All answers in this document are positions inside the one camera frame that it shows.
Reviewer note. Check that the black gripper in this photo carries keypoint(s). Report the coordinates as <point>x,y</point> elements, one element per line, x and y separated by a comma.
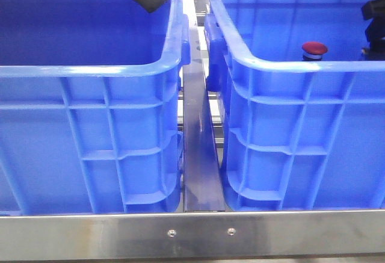
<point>374,10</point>

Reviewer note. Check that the red mushroom push button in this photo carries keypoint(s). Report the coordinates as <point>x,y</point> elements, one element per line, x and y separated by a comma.
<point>314,51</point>

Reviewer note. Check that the right blue plastic crate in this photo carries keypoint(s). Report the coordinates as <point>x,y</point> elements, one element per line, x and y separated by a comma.
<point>298,135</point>

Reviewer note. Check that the blue plastic crate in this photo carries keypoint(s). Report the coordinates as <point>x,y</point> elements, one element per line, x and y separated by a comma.
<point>298,135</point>
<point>89,92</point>

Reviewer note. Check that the left blue plastic crate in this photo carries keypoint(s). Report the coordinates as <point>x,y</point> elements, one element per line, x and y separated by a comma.
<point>89,92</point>

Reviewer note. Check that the steel front shelf rail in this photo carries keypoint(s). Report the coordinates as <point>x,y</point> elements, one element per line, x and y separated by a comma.
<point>215,235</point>

